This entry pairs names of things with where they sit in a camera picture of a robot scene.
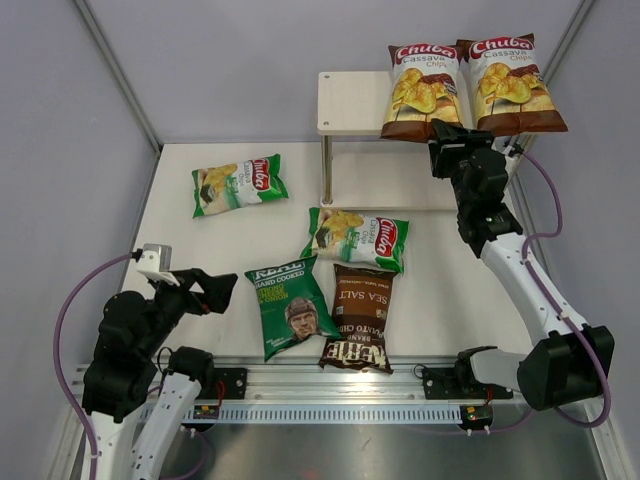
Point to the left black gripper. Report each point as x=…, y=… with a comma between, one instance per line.
x=216, y=289

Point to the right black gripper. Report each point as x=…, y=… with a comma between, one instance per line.
x=442, y=156

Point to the brown Chuba bag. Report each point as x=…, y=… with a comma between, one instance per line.
x=509, y=95
x=424, y=89

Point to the brown Kettle sea salt bag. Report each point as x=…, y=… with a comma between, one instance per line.
x=360, y=312

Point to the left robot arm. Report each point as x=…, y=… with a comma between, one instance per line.
x=134, y=409

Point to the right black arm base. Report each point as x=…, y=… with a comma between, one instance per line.
x=442, y=384

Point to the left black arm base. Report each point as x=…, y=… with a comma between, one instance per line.
x=231, y=382

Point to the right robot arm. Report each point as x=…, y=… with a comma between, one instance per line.
x=569, y=360

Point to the white two-tier shelf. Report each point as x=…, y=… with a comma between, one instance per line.
x=360, y=171

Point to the green Real chips bag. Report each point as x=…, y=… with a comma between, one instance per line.
x=292, y=305

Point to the green Chuba bag far left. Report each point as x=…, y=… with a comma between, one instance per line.
x=237, y=185

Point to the green chuba bag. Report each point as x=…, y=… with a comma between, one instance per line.
x=353, y=237
x=237, y=185

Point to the green Chuba bag centre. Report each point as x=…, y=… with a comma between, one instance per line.
x=353, y=237

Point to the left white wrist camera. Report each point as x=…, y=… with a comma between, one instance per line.
x=153, y=262

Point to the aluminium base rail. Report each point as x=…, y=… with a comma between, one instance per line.
x=296, y=391

